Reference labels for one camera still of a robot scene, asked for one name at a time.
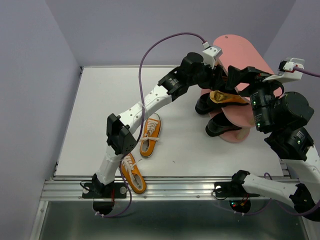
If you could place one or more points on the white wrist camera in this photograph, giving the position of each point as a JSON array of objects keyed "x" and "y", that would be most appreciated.
[
  {"x": 211, "y": 55},
  {"x": 286, "y": 72}
]

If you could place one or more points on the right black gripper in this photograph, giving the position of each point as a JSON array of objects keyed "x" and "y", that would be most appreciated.
[{"x": 249, "y": 75}]

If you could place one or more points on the orange sneaker centre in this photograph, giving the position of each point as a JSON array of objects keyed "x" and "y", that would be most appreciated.
[{"x": 150, "y": 136}]

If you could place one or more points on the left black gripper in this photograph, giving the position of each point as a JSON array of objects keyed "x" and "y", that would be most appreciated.
[{"x": 213, "y": 83}]

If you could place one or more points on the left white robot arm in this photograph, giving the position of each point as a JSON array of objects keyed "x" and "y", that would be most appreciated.
[{"x": 120, "y": 128}]

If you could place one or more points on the orange sneaker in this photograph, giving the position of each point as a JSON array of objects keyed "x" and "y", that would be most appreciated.
[
  {"x": 132, "y": 174},
  {"x": 150, "y": 136}
]

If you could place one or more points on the orange sneaker front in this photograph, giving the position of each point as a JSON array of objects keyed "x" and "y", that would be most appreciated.
[{"x": 132, "y": 174}]

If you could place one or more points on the gold loafer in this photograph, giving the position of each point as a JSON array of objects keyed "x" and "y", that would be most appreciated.
[{"x": 219, "y": 97}]

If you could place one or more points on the black loafer back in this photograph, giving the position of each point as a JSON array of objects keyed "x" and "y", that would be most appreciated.
[{"x": 219, "y": 125}]

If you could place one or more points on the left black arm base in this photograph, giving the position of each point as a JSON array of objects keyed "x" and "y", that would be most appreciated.
[{"x": 94, "y": 189}]

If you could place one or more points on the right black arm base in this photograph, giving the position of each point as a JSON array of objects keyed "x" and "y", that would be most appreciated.
[{"x": 232, "y": 188}]

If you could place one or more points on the pink shoe shelf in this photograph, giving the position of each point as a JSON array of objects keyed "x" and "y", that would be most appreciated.
[{"x": 239, "y": 52}]

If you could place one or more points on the black loafer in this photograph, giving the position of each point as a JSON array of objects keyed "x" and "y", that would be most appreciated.
[
  {"x": 202, "y": 107},
  {"x": 219, "y": 125}
]

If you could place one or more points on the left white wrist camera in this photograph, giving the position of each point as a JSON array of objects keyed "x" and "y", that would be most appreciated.
[{"x": 211, "y": 55}]

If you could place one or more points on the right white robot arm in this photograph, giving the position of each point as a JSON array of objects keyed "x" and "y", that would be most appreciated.
[{"x": 283, "y": 118}]

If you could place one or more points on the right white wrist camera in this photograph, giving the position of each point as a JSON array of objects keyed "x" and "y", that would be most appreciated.
[{"x": 286, "y": 72}]

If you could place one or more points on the aluminium mounting rail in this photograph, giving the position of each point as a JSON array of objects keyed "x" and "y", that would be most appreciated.
[{"x": 158, "y": 189}]

